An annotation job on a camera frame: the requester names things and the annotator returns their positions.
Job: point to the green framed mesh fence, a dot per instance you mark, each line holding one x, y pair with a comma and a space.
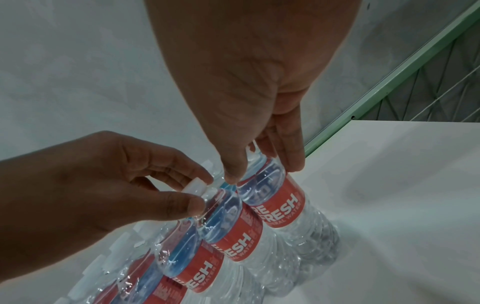
423, 98

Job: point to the tidy grid of water bottles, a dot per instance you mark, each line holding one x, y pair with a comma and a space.
187, 273

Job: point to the clear water bottle red label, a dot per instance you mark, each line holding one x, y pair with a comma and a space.
236, 237
285, 207

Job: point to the white table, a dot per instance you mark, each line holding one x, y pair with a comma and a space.
405, 193

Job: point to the person's right hand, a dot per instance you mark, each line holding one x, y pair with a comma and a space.
247, 74

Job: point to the person's left hand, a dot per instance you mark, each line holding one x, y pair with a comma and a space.
93, 184

